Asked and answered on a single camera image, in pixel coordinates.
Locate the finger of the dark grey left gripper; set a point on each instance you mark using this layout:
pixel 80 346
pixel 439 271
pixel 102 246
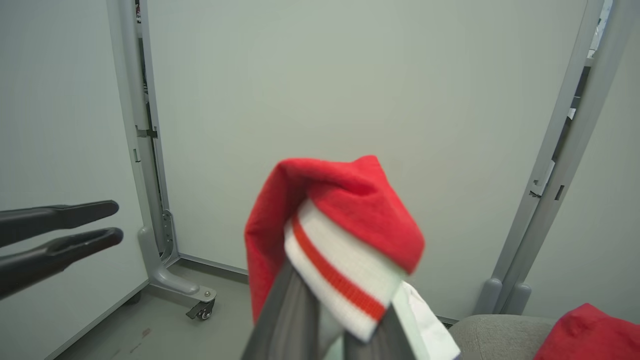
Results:
pixel 60 252
pixel 60 215

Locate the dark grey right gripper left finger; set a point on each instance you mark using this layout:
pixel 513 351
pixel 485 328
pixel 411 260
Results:
pixel 285 325

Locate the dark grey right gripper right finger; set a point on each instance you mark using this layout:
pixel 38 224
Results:
pixel 387 345

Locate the red and white garment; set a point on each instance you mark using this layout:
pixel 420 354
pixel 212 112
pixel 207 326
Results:
pixel 360 200

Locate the grey fabric sofa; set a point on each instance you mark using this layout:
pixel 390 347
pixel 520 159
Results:
pixel 495 340

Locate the black caster wheel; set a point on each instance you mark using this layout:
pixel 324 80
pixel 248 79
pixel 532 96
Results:
pixel 202 312

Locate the grey metal partition foot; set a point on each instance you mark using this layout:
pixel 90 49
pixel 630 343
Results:
pixel 170 282

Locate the grey rounded post foot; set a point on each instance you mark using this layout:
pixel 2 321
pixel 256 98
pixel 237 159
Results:
pixel 517 300
pixel 487 297

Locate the grey metal corner post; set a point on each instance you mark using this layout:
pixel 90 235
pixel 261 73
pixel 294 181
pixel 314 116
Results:
pixel 130 75

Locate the grey metal double post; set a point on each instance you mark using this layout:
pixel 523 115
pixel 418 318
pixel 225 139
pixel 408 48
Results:
pixel 565 190

